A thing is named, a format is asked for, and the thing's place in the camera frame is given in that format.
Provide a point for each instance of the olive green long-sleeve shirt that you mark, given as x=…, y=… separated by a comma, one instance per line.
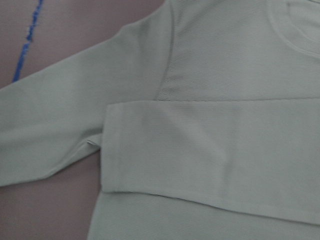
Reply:
x=206, y=114

